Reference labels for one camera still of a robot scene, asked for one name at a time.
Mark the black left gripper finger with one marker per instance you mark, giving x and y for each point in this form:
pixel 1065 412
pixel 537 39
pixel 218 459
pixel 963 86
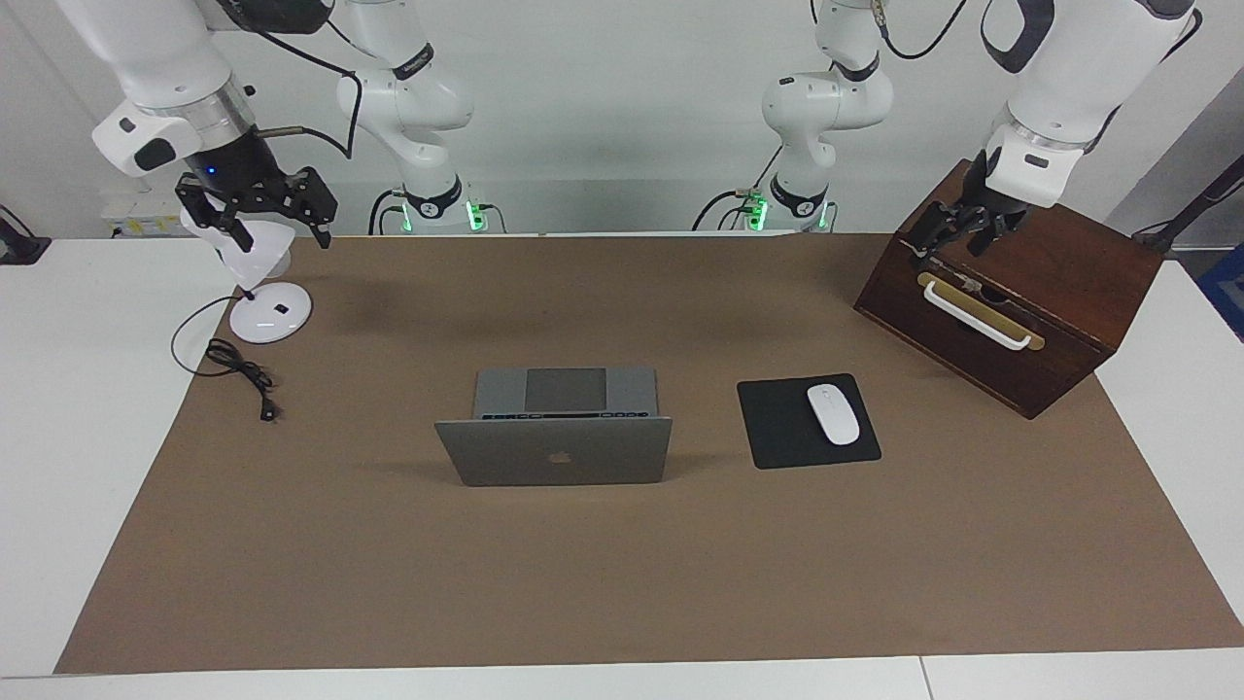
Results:
pixel 986 238
pixel 938 228

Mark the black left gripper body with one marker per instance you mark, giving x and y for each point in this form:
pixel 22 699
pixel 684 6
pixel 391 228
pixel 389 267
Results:
pixel 991 209

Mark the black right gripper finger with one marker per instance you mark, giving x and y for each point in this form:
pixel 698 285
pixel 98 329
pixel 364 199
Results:
pixel 319 199
pixel 228 226

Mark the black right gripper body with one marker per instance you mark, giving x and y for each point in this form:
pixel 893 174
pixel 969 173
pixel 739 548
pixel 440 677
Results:
pixel 238 175

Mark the silver laptop with apple logo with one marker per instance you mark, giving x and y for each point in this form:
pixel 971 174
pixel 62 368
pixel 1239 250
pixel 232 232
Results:
pixel 554 457

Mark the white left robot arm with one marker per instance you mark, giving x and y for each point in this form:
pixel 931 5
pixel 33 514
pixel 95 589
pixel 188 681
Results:
pixel 1088 58

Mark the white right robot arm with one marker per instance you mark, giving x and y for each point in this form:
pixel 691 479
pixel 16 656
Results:
pixel 155 58

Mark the dark brown wooden box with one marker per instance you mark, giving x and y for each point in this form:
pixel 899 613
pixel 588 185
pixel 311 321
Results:
pixel 1050 282

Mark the white power strip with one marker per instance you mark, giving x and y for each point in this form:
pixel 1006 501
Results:
pixel 131 219

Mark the white desk lamp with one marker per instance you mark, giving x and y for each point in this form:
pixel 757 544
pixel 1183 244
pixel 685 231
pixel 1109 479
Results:
pixel 267 316

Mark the black stand pole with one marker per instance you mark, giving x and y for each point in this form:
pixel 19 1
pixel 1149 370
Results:
pixel 1200 199

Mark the white computer mouse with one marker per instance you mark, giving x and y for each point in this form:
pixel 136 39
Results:
pixel 834 416

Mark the blue object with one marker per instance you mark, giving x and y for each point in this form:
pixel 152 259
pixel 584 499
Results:
pixel 1226 292

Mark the black mouse pad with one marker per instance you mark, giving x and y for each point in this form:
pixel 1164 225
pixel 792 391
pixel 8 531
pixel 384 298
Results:
pixel 777 428

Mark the brown table mat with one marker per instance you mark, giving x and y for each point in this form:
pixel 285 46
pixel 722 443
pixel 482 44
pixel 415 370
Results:
pixel 583 583

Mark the black clamp mount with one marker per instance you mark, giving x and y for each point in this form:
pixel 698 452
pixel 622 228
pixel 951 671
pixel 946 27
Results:
pixel 19 243

